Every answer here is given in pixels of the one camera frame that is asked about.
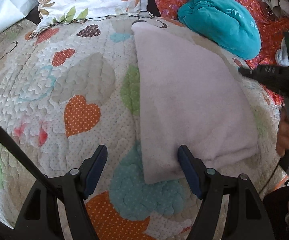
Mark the pale pink grey knit garment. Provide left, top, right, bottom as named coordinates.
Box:
left=131, top=21, right=258, bottom=184

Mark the right hand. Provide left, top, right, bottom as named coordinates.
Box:
left=276, top=108, right=289, bottom=157

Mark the teal folded cloth bundle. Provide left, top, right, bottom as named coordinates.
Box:
left=177, top=0, right=261, bottom=60

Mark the heart pattern quilted bedspread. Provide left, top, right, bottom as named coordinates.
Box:
left=0, top=15, right=283, bottom=239

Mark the red floral blanket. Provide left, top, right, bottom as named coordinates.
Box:
left=147, top=0, right=289, bottom=106

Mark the white floral pillow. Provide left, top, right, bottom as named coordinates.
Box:
left=31, top=0, right=148, bottom=37

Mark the black cable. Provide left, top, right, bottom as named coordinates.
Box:
left=0, top=112, right=60, bottom=198

